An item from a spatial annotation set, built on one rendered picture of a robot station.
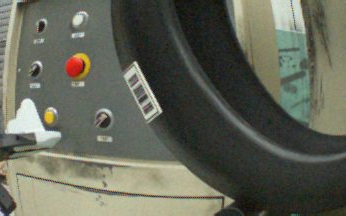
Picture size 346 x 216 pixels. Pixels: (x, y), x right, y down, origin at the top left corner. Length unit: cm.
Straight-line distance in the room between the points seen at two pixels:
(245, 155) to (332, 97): 41
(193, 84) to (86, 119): 87
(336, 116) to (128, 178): 58
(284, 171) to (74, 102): 94
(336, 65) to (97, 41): 66
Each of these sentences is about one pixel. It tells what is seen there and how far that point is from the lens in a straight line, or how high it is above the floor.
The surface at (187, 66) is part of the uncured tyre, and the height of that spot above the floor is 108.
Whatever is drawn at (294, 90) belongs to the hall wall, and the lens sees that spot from 1044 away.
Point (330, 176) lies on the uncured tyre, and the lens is 114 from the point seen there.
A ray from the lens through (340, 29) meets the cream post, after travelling 152.
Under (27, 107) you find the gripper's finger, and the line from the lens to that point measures 112.
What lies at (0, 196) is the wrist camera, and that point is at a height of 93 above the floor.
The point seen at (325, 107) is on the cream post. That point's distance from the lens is 153.
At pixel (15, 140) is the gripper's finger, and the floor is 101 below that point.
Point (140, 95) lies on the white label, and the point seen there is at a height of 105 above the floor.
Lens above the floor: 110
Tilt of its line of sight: 3 degrees down
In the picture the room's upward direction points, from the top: straight up
